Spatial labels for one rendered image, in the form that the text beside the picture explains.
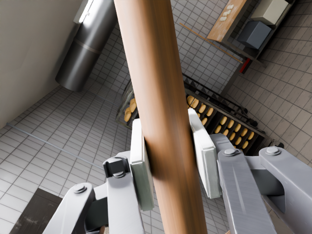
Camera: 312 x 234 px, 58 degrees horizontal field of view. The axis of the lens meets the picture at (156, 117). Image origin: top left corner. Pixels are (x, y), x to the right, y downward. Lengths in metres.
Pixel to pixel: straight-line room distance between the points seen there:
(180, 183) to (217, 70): 5.23
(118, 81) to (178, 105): 5.11
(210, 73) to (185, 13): 1.15
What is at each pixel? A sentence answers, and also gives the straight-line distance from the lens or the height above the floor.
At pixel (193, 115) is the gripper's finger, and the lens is 0.19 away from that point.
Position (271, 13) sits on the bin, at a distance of 4.86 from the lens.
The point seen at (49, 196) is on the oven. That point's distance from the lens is 2.12.
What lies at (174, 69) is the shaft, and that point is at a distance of 0.16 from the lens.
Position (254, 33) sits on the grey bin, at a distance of 4.78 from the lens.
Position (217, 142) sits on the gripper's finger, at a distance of 0.17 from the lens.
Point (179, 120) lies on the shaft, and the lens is 0.16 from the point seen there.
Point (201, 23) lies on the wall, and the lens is 5.25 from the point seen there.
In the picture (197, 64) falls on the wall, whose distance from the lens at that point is 5.29.
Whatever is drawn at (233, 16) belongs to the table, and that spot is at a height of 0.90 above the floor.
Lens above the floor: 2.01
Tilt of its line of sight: 11 degrees down
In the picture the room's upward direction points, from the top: 62 degrees counter-clockwise
